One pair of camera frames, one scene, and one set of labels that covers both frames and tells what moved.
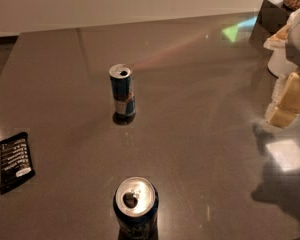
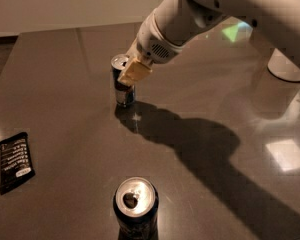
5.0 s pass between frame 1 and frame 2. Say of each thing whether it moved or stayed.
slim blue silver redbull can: moved
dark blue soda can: stayed
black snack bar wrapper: stayed
